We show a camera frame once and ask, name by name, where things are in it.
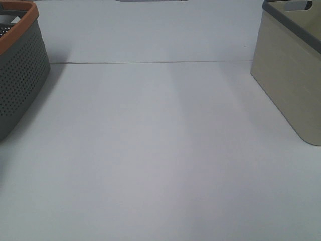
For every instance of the beige bin grey rim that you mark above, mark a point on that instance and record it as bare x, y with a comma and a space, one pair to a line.
286, 63

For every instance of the grey perforated basket orange rim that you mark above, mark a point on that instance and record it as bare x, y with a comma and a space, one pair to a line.
25, 64

